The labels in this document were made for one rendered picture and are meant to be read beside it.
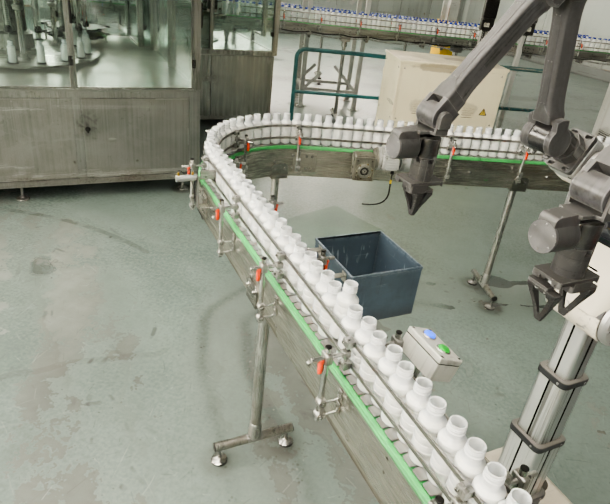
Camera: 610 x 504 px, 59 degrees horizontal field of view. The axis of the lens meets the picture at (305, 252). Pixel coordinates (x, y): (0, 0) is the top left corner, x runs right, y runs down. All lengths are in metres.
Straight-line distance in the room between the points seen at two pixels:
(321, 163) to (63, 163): 2.28
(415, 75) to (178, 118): 2.31
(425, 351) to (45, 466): 1.73
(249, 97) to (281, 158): 3.81
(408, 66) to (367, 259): 3.40
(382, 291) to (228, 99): 5.02
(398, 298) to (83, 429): 1.51
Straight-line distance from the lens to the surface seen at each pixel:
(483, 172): 3.47
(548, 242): 0.97
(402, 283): 2.10
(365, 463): 1.43
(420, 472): 1.27
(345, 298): 1.42
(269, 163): 3.09
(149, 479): 2.49
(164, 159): 4.77
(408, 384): 1.26
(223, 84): 6.75
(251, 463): 2.52
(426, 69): 5.59
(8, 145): 4.64
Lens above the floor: 1.93
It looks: 28 degrees down
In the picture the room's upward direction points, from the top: 7 degrees clockwise
